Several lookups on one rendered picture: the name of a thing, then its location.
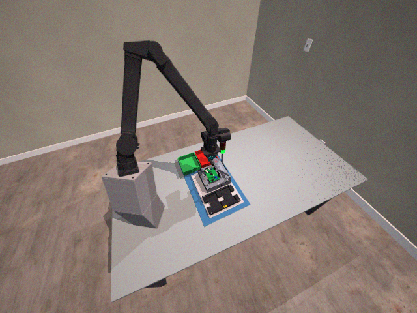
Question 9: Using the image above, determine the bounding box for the green open-top bin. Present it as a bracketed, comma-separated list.
[177, 152, 201, 175]

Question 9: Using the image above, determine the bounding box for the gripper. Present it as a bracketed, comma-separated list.
[201, 144, 221, 161]

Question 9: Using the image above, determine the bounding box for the green circuit board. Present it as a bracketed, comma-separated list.
[204, 167, 219, 183]

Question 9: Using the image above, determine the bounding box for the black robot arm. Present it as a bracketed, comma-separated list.
[116, 40, 231, 177]

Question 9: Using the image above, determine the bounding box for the red bin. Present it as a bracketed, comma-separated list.
[195, 150, 211, 168]

